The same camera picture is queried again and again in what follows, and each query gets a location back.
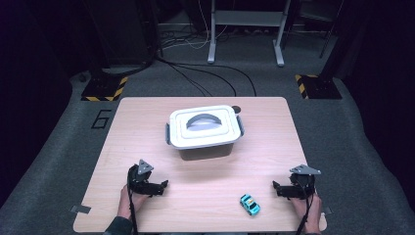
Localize white metal desk frame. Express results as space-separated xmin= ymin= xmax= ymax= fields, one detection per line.
xmin=207 ymin=0 xmax=293 ymax=69

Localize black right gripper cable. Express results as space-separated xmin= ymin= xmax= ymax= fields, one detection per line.
xmin=295 ymin=182 xmax=315 ymax=235

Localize turquoise toy car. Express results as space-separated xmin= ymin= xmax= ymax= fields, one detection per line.
xmin=239 ymin=194 xmax=261 ymax=216

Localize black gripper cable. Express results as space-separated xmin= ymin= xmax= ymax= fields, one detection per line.
xmin=295 ymin=182 xmax=315 ymax=235
xmin=127 ymin=175 xmax=140 ymax=235

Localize white lid with grey handle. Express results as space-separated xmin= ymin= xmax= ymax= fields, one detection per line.
xmin=168 ymin=104 xmax=245 ymax=151

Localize large black cabinet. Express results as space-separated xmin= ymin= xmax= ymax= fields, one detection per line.
xmin=81 ymin=0 xmax=161 ymax=68

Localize brown transparent storage box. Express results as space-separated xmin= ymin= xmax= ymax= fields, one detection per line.
xmin=164 ymin=122 xmax=246 ymax=162

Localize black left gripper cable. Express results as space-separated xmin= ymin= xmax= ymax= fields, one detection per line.
xmin=127 ymin=175 xmax=140 ymax=235

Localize black base with striped edge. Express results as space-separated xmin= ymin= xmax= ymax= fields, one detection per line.
xmin=295 ymin=73 xmax=344 ymax=101
xmin=80 ymin=75 xmax=129 ymax=103

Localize person's right hand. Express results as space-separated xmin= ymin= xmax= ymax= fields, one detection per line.
xmin=289 ymin=191 xmax=323 ymax=235

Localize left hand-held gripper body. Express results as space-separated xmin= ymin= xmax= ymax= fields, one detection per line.
xmin=126 ymin=159 xmax=164 ymax=197

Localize person's left hand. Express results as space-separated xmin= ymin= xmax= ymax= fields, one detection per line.
xmin=116 ymin=184 xmax=150 ymax=220

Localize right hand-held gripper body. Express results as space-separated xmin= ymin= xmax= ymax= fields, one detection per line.
xmin=283 ymin=164 xmax=322 ymax=200

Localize black floor cables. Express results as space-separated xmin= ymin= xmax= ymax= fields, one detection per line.
xmin=156 ymin=56 xmax=257 ymax=98

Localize white floor cables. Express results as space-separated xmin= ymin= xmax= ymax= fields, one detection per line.
xmin=160 ymin=0 xmax=230 ymax=51

